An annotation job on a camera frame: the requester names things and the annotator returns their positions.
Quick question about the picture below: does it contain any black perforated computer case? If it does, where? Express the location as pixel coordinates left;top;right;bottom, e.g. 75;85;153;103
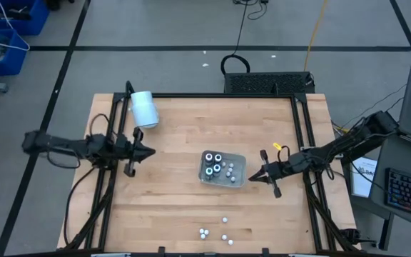
223;71;315;96

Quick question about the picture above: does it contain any black backlit keyboard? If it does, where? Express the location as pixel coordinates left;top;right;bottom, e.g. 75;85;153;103
385;166;411;219

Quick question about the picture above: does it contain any black metal table frame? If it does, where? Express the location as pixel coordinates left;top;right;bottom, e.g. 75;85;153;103
58;80;364;257

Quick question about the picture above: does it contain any black looped cable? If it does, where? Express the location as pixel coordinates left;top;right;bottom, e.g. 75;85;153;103
220;0;251;76

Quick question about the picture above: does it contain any yellow hanging cable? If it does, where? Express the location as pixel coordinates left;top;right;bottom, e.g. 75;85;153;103
303;0;330;72

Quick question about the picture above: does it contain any grey plastic bin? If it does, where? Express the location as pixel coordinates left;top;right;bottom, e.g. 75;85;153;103
198;149;247;189

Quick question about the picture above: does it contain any white printed paper sheet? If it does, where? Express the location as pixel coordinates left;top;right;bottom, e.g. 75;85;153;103
350;156;378;198

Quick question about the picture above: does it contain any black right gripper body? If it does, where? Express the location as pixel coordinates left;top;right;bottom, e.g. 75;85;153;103
260;149;295;199

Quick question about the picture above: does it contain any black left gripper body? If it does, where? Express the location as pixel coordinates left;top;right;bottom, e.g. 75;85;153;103
114;127;145;178

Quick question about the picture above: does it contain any grey desk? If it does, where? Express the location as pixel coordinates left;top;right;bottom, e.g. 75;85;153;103
347;131;411;235

